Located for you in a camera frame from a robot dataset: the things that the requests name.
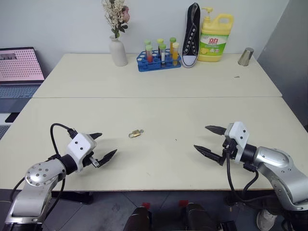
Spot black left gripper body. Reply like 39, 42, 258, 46
82, 151, 101, 168

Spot silver metal cup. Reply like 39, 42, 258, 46
237, 47, 255, 66

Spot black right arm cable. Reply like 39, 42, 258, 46
225, 150, 286, 205

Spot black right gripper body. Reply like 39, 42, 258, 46
221, 135, 238, 161

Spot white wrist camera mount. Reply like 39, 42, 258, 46
225, 121, 250, 164
66, 133, 97, 173

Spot white sneaker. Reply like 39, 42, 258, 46
256, 208, 278, 231

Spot dried flower bouquet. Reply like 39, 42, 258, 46
101, 0, 131, 39

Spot yellow-capped orange liquid tube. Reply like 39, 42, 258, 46
171, 42, 180, 66

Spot green-capped orange liquid tube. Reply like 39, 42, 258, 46
169, 37, 177, 56

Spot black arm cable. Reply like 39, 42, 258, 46
225, 150, 286, 205
50, 123, 77, 159

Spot black canvas sneaker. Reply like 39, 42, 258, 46
180, 2, 202, 68

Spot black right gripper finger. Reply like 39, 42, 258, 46
193, 144, 226, 167
205, 125, 228, 136

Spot yellow dish soap bottle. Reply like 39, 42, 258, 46
197, 7, 235, 63

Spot laptop with pink screen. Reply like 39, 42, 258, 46
0, 46, 46, 116

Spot dark rounded shape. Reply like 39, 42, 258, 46
184, 203, 220, 231
123, 206, 153, 231

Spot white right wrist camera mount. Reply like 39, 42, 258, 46
225, 121, 250, 164

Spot blue test tube rack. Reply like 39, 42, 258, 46
136, 49, 182, 72

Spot white ceramic vase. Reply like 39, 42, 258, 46
109, 35, 128, 67

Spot green-capped clear test tube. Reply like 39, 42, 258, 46
159, 43, 167, 66

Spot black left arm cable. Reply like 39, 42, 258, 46
50, 123, 77, 159

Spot yellow-green-capped dark test tube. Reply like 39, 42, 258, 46
156, 38, 165, 56

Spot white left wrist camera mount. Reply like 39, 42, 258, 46
66, 133, 97, 173

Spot green-capped red liquid tube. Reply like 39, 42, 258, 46
145, 44, 154, 64

